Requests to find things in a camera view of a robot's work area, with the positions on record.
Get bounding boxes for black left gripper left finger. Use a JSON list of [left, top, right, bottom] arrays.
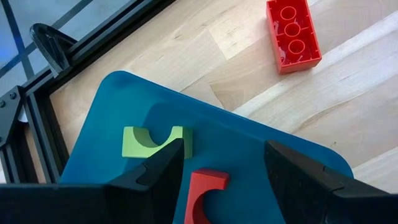
[[105, 138, 185, 224]]

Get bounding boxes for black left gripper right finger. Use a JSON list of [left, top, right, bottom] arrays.
[[264, 139, 345, 224]]

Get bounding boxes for light green arch block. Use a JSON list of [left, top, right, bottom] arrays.
[[121, 126, 193, 159]]

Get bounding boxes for red arch block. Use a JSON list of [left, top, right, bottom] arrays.
[[183, 168, 230, 224]]

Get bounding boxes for large red toy brick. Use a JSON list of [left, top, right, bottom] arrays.
[[266, 0, 323, 75]]

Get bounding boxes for teal plastic bin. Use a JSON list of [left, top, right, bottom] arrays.
[[58, 70, 354, 224]]

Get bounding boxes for black aluminium table frame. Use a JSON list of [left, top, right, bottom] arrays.
[[0, 0, 177, 184]]

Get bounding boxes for black frame clamp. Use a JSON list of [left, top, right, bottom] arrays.
[[30, 23, 78, 74]]

